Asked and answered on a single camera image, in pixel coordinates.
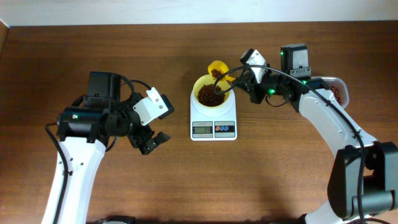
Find yellow measuring scoop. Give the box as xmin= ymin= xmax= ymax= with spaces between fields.
xmin=208 ymin=60 xmax=236 ymax=82

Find yellow plastic bowl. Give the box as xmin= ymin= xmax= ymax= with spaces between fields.
xmin=193 ymin=75 xmax=230 ymax=108

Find red beans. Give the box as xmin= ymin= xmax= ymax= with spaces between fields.
xmin=197 ymin=83 xmax=342 ymax=107

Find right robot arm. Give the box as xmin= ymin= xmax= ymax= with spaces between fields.
xmin=234 ymin=44 xmax=397 ymax=223

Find clear plastic bean container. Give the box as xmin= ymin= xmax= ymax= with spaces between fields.
xmin=322 ymin=77 xmax=349 ymax=109

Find white digital kitchen scale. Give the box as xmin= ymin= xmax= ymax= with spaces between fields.
xmin=190 ymin=90 xmax=238 ymax=141

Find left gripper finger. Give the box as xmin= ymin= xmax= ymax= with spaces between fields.
xmin=146 ymin=131 xmax=171 ymax=154
xmin=159 ymin=94 xmax=175 ymax=119

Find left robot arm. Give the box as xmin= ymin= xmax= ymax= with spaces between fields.
xmin=42 ymin=72 xmax=174 ymax=223

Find left black cable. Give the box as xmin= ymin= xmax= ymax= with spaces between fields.
xmin=44 ymin=75 xmax=153 ymax=224

